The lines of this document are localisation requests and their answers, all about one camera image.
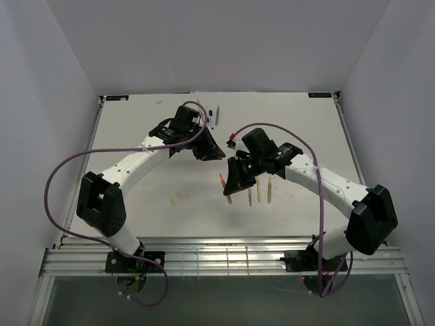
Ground orange highlighter pen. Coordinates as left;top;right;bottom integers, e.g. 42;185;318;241
219;173;234;205

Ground aluminium front frame rails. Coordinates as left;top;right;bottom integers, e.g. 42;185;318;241
37;236;408;278

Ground yellow gel pen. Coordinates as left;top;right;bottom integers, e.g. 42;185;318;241
256;176;262;203

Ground blue corner label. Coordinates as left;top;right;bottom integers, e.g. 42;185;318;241
105;95;129;101
308;92;332;98

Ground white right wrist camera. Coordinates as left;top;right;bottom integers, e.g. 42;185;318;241
226;133;247;151

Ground purple gel pen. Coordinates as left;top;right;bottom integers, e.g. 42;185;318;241
215;105;220;127

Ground right blue corner label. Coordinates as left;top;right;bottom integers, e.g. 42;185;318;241
308;92;332;98

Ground green gel pen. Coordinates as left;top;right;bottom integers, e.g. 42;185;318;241
247;187;252;207

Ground yellow highlighter pen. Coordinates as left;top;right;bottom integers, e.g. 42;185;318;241
267;177;273;204

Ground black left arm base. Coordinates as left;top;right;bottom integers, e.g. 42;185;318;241
104;251;165;274

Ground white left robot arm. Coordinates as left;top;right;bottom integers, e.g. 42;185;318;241
76;105;225;272

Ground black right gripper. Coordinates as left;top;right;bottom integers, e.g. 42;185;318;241
224;154;265;196

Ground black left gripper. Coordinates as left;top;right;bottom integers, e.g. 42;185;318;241
184;125;225;162

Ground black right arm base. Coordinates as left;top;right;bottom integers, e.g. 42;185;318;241
279;249;348;272

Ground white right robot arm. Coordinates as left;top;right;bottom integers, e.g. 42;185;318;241
224;128;398;270

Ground left blue corner label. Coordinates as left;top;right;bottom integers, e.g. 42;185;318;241
105;95;129;101

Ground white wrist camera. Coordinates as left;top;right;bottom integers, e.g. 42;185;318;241
192;115;209;128
226;133;247;151

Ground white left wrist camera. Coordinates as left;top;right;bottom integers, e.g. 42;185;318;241
192;115;209;128

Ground black gel pen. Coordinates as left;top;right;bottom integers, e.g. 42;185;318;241
209;109;214;130

